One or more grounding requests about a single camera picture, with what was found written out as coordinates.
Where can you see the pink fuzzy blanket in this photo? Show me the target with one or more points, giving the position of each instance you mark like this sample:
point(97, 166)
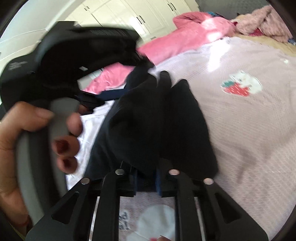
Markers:
point(263, 22)

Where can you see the pink duvet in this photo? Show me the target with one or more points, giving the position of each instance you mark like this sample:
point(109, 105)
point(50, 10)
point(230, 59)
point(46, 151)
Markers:
point(194, 29)

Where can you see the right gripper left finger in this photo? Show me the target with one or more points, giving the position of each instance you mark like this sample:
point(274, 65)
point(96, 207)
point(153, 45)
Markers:
point(88, 211)

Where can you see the yellow bed pad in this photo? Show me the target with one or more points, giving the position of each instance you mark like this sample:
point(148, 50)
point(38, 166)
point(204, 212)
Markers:
point(266, 41)

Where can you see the white wardrobe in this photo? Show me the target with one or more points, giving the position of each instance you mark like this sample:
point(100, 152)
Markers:
point(24, 23)

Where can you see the lilac strawberry bed sheet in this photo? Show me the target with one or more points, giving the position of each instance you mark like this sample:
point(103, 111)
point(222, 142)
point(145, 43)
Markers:
point(246, 91)

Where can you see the left hand red nails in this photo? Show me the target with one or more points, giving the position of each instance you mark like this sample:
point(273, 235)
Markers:
point(26, 117)

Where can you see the grey quilted headboard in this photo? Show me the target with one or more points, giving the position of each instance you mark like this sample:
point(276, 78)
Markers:
point(225, 7)

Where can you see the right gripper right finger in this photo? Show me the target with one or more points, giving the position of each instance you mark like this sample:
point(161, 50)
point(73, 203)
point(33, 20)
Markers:
point(203, 210)

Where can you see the black orange printed garment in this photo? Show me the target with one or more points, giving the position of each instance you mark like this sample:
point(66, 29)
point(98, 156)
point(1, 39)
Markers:
point(153, 120)

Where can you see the right hand dark nails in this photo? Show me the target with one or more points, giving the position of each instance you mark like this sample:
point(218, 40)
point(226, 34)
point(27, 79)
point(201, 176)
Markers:
point(163, 238)

